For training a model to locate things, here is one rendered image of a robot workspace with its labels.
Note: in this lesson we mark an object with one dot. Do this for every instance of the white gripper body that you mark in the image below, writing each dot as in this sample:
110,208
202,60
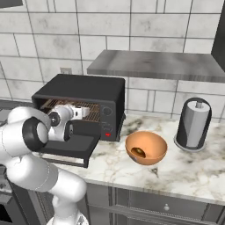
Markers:
85,112

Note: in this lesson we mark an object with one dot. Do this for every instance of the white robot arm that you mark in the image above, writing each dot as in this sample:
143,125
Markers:
27,170

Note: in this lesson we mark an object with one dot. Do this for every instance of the black toaster oven knob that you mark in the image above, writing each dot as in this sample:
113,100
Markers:
107,127
107,110

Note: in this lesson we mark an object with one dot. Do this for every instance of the black toaster oven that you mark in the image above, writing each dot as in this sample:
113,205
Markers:
88,88

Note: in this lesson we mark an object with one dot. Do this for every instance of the black toaster oven door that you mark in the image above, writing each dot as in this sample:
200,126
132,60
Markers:
74,146

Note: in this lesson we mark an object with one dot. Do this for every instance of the orange bowl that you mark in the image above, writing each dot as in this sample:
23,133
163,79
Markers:
152,146

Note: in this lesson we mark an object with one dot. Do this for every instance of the grey cupboard door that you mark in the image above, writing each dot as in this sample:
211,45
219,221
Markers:
99,202

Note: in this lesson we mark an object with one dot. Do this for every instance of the black paper towel holder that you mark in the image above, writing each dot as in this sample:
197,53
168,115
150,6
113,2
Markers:
183,129

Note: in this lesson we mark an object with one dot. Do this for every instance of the white paper towel roll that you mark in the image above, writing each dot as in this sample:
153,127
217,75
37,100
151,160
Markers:
197,126

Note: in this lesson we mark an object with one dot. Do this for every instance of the round silver drawer knob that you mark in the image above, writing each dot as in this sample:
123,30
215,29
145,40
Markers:
166,207

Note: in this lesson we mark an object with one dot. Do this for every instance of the grey drawer front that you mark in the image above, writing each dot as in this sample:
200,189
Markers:
181,203

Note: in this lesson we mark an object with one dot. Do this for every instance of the dark range hood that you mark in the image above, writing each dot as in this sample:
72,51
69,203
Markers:
10,3

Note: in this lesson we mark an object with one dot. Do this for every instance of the white wall outlet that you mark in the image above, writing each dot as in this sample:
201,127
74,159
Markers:
66,70

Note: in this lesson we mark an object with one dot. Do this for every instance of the grey metal wall shelf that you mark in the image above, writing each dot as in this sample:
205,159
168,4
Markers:
158,66

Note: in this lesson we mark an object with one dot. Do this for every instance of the dark wall cupboard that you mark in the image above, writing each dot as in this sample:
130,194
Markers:
219,32

